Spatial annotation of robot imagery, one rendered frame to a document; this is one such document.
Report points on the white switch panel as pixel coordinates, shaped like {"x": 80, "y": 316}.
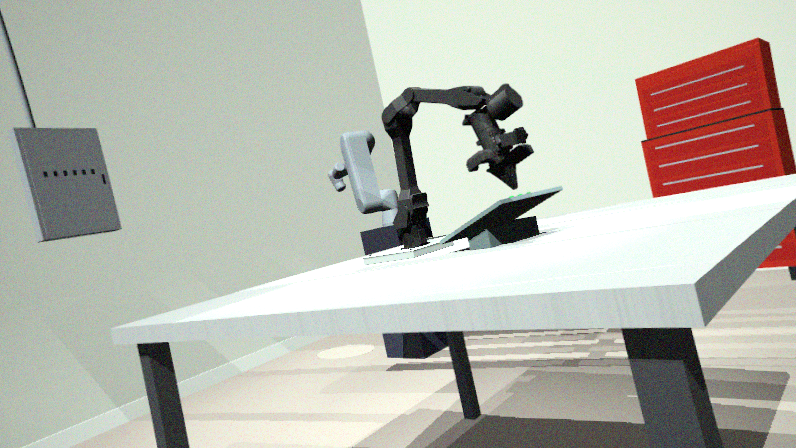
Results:
{"x": 498, "y": 224}

